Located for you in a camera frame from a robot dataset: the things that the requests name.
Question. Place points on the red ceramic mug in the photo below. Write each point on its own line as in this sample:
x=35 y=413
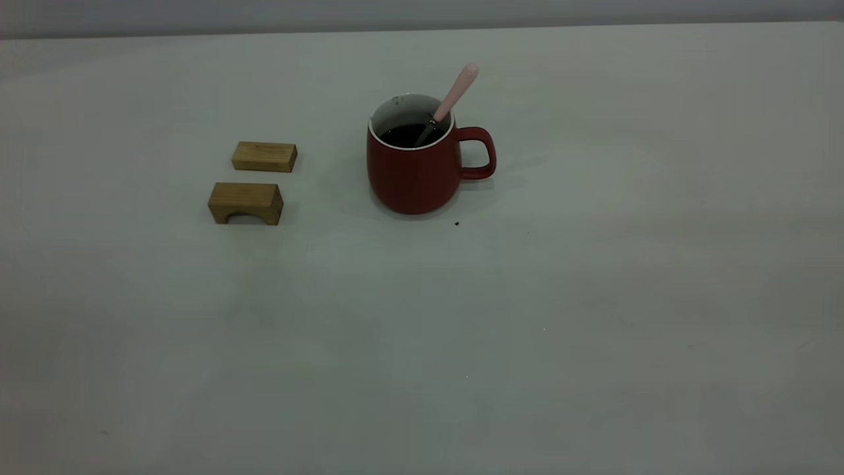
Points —
x=409 y=181

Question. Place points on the dark coffee liquid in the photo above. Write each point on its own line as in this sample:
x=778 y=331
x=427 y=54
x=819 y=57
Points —
x=399 y=135

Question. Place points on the flat rectangular wooden block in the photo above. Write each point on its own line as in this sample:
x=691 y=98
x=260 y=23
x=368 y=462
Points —
x=264 y=156

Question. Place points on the arched wooden block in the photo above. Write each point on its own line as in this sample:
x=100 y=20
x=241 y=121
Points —
x=245 y=196

